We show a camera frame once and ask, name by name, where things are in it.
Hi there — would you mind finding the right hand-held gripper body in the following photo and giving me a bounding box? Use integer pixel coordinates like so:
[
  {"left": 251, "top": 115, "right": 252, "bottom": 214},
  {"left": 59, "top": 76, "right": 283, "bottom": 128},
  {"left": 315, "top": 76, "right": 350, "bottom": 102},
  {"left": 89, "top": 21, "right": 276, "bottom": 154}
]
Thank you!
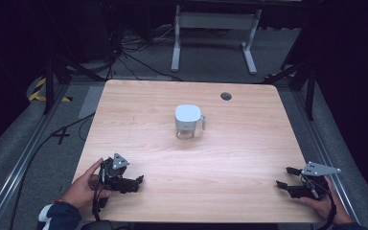
[{"left": 287, "top": 161, "right": 342, "bottom": 201}]

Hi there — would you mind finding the black tripod stand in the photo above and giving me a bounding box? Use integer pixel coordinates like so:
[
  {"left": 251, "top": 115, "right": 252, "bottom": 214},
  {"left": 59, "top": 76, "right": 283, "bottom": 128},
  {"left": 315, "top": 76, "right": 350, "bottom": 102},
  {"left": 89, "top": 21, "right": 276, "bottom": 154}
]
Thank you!
[
  {"left": 261, "top": 60, "right": 318, "bottom": 123},
  {"left": 41, "top": 52, "right": 107, "bottom": 116}
]

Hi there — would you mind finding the grey floor plate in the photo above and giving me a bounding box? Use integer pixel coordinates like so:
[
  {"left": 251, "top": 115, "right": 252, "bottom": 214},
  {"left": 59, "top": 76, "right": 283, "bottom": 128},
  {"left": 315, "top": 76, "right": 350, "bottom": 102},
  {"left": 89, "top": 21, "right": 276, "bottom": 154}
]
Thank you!
[{"left": 77, "top": 85, "right": 105, "bottom": 120}]

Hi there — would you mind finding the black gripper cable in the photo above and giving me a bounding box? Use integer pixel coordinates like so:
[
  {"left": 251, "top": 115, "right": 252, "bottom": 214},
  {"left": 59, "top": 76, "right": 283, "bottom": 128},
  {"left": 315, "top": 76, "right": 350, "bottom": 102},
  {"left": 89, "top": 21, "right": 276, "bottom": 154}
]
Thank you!
[
  {"left": 91, "top": 161, "right": 107, "bottom": 224},
  {"left": 302, "top": 175, "right": 338, "bottom": 230}
]

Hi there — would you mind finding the white metal desk frame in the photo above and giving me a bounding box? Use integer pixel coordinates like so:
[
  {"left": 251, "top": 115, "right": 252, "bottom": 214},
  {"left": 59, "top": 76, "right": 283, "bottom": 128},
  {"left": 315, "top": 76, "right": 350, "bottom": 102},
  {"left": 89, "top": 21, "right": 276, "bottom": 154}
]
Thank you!
[{"left": 171, "top": 4, "right": 264, "bottom": 76}]

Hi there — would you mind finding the yellow and black floor tape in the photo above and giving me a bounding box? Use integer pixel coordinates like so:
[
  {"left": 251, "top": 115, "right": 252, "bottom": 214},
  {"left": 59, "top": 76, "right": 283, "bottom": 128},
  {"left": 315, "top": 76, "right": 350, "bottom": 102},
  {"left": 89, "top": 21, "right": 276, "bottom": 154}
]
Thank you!
[{"left": 28, "top": 77, "right": 74, "bottom": 104}]

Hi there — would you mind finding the aluminium floor rail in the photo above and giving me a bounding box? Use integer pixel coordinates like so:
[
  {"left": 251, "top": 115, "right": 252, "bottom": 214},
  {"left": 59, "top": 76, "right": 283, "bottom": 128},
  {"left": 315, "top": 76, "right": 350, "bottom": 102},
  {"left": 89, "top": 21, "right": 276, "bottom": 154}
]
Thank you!
[
  {"left": 0, "top": 81, "right": 72, "bottom": 230},
  {"left": 290, "top": 89, "right": 362, "bottom": 225}
]

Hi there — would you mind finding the person's right hand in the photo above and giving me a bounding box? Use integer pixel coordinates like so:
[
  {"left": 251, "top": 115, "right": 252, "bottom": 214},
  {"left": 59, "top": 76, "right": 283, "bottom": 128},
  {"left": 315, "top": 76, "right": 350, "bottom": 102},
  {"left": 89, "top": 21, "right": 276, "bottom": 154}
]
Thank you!
[{"left": 297, "top": 175, "right": 355, "bottom": 225}]

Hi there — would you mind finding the tangle of black floor cables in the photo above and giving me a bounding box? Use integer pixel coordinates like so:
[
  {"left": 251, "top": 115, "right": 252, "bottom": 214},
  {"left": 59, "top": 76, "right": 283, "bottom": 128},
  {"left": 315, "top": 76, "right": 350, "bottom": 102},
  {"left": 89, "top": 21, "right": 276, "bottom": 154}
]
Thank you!
[{"left": 106, "top": 23, "right": 185, "bottom": 82}]

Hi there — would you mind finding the person's left hand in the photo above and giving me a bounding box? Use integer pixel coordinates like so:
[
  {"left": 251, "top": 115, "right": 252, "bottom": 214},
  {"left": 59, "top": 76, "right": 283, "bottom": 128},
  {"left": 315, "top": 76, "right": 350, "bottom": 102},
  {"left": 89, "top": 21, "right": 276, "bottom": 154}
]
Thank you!
[{"left": 60, "top": 157, "right": 113, "bottom": 210}]

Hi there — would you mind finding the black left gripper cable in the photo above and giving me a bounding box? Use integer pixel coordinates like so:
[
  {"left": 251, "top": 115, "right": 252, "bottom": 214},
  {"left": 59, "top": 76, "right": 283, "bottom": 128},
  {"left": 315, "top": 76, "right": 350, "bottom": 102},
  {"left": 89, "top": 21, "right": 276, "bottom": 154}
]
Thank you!
[{"left": 91, "top": 161, "right": 107, "bottom": 224}]

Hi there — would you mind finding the long black floor cable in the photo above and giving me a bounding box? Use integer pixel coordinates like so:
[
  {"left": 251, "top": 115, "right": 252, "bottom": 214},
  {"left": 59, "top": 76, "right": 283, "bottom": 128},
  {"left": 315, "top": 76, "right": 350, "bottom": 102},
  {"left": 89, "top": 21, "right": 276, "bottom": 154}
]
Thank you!
[{"left": 9, "top": 112, "right": 96, "bottom": 230}]

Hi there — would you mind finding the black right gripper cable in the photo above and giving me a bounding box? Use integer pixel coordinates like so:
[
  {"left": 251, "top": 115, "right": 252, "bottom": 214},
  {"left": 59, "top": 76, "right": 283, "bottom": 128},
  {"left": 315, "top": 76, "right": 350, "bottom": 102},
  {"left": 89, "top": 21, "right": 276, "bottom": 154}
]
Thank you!
[{"left": 302, "top": 175, "right": 338, "bottom": 230}]

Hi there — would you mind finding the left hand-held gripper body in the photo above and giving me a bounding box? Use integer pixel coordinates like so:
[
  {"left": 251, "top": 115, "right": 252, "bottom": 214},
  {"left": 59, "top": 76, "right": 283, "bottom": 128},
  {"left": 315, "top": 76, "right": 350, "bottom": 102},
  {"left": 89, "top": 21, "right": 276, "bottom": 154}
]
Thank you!
[{"left": 99, "top": 152, "right": 132, "bottom": 194}]

